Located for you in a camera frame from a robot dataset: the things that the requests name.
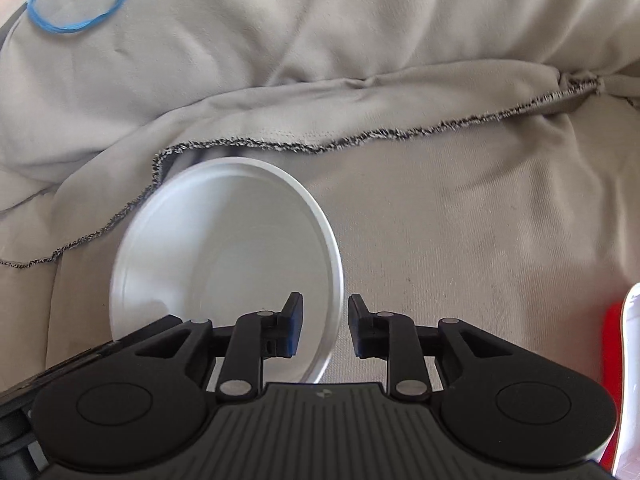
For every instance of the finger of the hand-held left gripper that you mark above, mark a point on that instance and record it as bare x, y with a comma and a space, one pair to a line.
70, 362

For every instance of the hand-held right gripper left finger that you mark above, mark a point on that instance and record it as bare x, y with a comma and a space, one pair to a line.
295, 332

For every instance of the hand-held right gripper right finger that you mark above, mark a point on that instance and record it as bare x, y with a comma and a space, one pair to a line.
357, 335

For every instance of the white plastic bowl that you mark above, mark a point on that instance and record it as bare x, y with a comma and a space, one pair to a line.
225, 240

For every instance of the red and white plastic tray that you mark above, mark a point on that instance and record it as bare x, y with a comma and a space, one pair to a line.
627, 385

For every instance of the beige fringed blanket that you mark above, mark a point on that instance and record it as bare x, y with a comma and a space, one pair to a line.
450, 200

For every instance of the pale grey quilt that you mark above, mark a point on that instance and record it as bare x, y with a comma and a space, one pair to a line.
300, 25

